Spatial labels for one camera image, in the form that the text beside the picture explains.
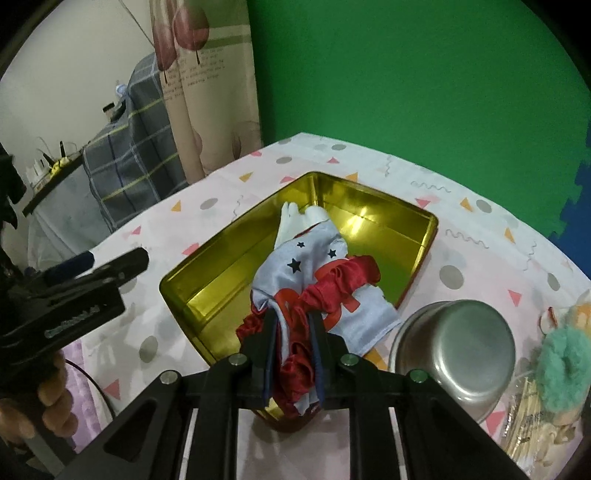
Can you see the grey star print cloth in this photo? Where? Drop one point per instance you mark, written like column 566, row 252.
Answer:
column 295, row 258

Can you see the grey cloth cover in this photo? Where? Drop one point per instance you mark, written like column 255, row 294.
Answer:
column 69, row 221

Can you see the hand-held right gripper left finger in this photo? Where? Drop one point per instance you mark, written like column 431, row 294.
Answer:
column 258, row 369

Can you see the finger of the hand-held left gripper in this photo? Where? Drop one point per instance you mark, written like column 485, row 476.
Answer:
column 124, row 268
column 69, row 268

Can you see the person's left hand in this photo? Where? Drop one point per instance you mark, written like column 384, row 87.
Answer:
column 57, row 406

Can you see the green fluffy scrunchie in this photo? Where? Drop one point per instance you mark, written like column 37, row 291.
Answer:
column 565, row 369

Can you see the grey plaid cloth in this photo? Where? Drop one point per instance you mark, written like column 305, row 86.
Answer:
column 134, row 157

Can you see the beige leaf print curtain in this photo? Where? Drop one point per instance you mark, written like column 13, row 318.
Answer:
column 212, row 115

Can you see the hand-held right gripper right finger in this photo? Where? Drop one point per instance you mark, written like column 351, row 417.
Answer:
column 321, row 369

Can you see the cream yellow plush item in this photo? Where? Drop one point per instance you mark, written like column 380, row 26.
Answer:
column 568, row 314

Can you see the green foam mat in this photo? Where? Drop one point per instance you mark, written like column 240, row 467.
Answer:
column 392, row 83

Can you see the blue foam mat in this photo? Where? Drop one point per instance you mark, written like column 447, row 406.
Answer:
column 581, row 230

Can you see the gold tin box red sides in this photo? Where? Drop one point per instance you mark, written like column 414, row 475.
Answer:
column 221, row 286

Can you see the dark shelf board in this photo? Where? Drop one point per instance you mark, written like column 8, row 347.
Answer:
column 51, row 184

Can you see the lilac floral cloth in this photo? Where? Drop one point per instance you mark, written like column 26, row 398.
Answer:
column 81, row 392

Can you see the steel bowl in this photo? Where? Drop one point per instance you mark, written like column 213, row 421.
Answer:
column 461, row 350

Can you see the clear packet of wooden sticks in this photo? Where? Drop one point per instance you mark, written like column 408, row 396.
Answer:
column 531, row 415

